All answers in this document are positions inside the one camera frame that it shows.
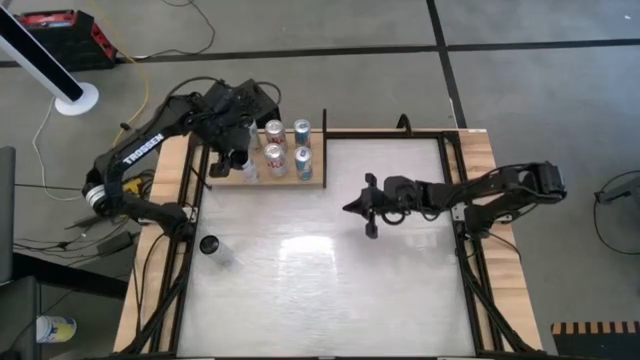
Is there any black red tool case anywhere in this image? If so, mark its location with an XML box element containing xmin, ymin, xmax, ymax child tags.
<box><xmin>13</xmin><ymin>9</ymin><xmax>120</xmax><ymax>73</ymax></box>

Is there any white stand with round base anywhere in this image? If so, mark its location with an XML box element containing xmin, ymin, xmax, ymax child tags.
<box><xmin>0</xmin><ymin>4</ymin><xmax>100</xmax><ymax>117</ymax></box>

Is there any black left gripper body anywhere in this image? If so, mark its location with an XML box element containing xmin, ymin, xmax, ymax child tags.
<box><xmin>199</xmin><ymin>82</ymin><xmax>254</xmax><ymax>159</ymax></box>

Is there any black aluminium table frame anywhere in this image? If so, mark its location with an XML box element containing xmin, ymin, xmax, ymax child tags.
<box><xmin>119</xmin><ymin>108</ymin><xmax>544</xmax><ymax>360</ymax></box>

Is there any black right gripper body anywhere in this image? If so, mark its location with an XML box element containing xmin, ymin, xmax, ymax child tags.
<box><xmin>364</xmin><ymin>172</ymin><xmax>426</xmax><ymax>240</ymax></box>

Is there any yellow black striped mat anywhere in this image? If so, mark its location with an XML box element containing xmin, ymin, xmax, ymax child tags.
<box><xmin>549</xmin><ymin>321</ymin><xmax>640</xmax><ymax>360</ymax></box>

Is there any blue silver Red Bull can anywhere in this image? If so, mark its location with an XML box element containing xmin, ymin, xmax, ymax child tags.
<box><xmin>292</xmin><ymin>118</ymin><xmax>312</xmax><ymax>150</ymax></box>
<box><xmin>293</xmin><ymin>146</ymin><xmax>315</xmax><ymax>182</ymax></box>

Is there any grey stand leg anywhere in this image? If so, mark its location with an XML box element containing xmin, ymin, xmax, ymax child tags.
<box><xmin>597</xmin><ymin>177</ymin><xmax>640</xmax><ymax>205</ymax></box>

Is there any black equipment box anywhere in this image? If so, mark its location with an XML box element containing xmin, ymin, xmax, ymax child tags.
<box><xmin>207</xmin><ymin>78</ymin><xmax>282</xmax><ymax>126</ymax></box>

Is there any wooden tray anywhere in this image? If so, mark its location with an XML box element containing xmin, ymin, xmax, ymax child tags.
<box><xmin>205</xmin><ymin>130</ymin><xmax>326</xmax><ymax>189</ymax></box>

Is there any black floor cable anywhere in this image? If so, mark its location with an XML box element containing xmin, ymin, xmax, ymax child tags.
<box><xmin>593</xmin><ymin>169</ymin><xmax>640</xmax><ymax>256</ymax></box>
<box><xmin>114</xmin><ymin>0</ymin><xmax>217</xmax><ymax>60</ymax></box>

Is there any white floor cable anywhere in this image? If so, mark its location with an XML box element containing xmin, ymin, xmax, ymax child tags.
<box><xmin>32</xmin><ymin>97</ymin><xmax>81</xmax><ymax>202</ymax></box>

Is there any silver Diet Coke can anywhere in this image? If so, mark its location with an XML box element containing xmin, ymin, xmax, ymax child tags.
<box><xmin>264</xmin><ymin>119</ymin><xmax>290</xmax><ymax>154</ymax></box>
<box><xmin>263</xmin><ymin>143</ymin><xmax>290</xmax><ymax>178</ymax></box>

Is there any yellow cable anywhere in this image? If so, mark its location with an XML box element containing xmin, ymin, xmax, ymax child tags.
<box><xmin>88</xmin><ymin>0</ymin><xmax>151</xmax><ymax>157</ymax></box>

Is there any white yellow wipes canister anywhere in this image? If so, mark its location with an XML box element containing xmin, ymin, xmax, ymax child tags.
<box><xmin>35</xmin><ymin>315</ymin><xmax>78</xmax><ymax>345</ymax></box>

